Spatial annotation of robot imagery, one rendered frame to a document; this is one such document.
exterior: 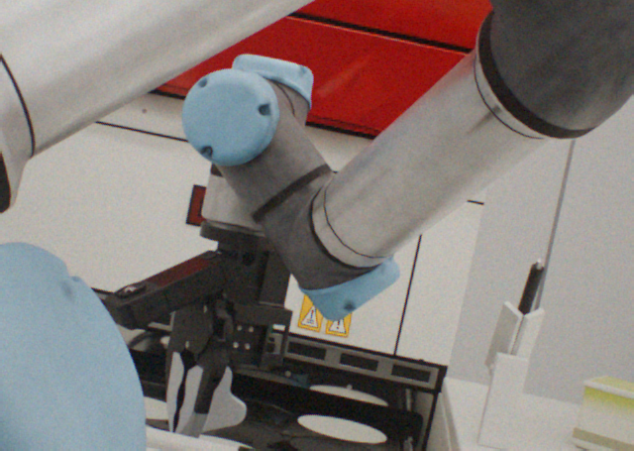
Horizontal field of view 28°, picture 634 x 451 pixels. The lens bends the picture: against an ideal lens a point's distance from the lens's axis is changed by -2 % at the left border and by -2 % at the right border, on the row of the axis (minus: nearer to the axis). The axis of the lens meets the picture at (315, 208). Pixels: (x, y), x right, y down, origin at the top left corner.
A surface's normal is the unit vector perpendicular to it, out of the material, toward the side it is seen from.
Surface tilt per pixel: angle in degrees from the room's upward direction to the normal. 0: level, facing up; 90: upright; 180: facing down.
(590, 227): 90
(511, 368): 90
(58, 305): 50
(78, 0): 69
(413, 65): 90
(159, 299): 87
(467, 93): 103
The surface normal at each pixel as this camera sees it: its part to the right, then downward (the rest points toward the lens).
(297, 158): 0.37, -0.34
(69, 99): 0.65, 0.49
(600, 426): -0.48, -0.06
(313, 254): -0.66, 0.51
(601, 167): -0.06, 0.04
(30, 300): 0.84, -0.45
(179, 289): 0.52, 0.11
